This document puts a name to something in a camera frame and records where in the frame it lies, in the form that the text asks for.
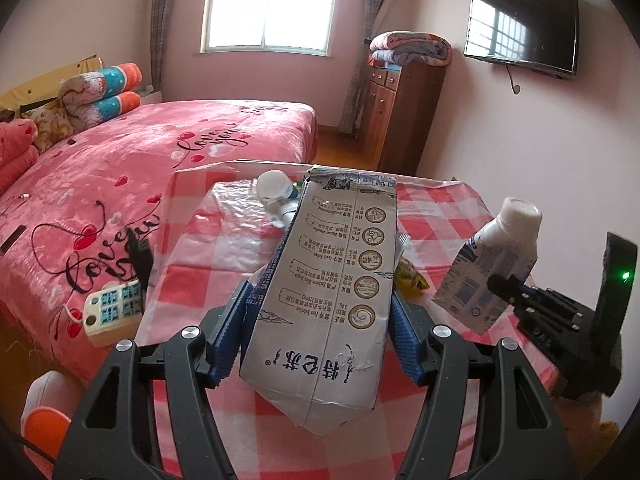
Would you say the white yogurt bottle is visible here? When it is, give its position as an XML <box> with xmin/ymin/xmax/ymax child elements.
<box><xmin>433</xmin><ymin>197</ymin><xmax>542</xmax><ymax>335</ymax></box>

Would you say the yellow snack bag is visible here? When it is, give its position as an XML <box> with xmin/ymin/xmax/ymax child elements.
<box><xmin>394</xmin><ymin>257</ymin><xmax>430</xmax><ymax>300</ymax></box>

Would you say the grey milk carton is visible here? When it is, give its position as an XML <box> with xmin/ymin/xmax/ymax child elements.
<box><xmin>240</xmin><ymin>167</ymin><xmax>397</xmax><ymax>436</ymax></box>

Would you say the beige power strip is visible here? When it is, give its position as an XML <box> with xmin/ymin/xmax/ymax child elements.
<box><xmin>82</xmin><ymin>280</ymin><xmax>144</xmax><ymax>348</ymax></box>

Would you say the black charger plug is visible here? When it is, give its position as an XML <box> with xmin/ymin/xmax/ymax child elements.
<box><xmin>125</xmin><ymin>228</ymin><xmax>154</xmax><ymax>294</ymax></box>

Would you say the white plastic bottle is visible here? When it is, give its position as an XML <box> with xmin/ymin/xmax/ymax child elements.
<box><xmin>256</xmin><ymin>170</ymin><xmax>299</xmax><ymax>230</ymax></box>

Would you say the pink bed with heart cover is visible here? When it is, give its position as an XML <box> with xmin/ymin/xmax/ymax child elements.
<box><xmin>1</xmin><ymin>100</ymin><xmax>317</xmax><ymax>380</ymax></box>

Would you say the brown wooden cabinet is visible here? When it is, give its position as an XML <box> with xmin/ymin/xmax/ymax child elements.
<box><xmin>357</xmin><ymin>62</ymin><xmax>446</xmax><ymax>176</ymax></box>

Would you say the folded blanket on cabinet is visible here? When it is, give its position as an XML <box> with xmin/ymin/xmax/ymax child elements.
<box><xmin>369</xmin><ymin>32</ymin><xmax>452</xmax><ymax>66</ymax></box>

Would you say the rolled quilt orange teal lower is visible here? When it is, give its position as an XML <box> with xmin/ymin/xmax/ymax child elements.
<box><xmin>65</xmin><ymin>91</ymin><xmax>141</xmax><ymax>132</ymax></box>

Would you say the rolled quilt orange teal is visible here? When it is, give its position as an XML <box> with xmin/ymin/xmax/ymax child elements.
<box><xmin>65</xmin><ymin>91</ymin><xmax>141</xmax><ymax>132</ymax></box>
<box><xmin>58</xmin><ymin>63</ymin><xmax>142</xmax><ymax>105</ymax></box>

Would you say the floral cushion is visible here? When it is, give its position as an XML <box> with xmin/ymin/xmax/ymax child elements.
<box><xmin>22</xmin><ymin>99</ymin><xmax>75</xmax><ymax>154</ymax></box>

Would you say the pink folded pillow blanket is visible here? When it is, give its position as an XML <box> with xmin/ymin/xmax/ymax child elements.
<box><xmin>0</xmin><ymin>119</ymin><xmax>38</xmax><ymax>194</ymax></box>

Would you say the rolled quilt orange teal upper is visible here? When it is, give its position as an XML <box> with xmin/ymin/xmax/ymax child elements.
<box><xmin>58</xmin><ymin>63</ymin><xmax>142</xmax><ymax>105</ymax></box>

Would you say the yellow headboard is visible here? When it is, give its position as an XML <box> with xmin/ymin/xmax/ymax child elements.
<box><xmin>0</xmin><ymin>55</ymin><xmax>103</xmax><ymax>115</ymax></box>

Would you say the grey right curtain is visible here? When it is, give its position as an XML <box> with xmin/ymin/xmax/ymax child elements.
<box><xmin>337</xmin><ymin>0</ymin><xmax>385</xmax><ymax>134</ymax></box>

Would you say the grey curtain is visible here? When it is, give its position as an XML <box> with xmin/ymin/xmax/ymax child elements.
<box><xmin>150</xmin><ymin>0</ymin><xmax>174</xmax><ymax>91</ymax></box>
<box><xmin>337</xmin><ymin>0</ymin><xmax>385</xmax><ymax>134</ymax></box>

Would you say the bright window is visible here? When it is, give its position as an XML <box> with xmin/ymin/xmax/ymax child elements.
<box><xmin>201</xmin><ymin>0</ymin><xmax>336</xmax><ymax>56</ymax></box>

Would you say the grey left curtain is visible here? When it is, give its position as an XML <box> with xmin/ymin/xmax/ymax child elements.
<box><xmin>150</xmin><ymin>0</ymin><xmax>174</xmax><ymax>91</ymax></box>

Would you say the wall mounted television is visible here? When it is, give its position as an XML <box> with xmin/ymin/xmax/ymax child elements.
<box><xmin>463</xmin><ymin>0</ymin><xmax>579</xmax><ymax>79</ymax></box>

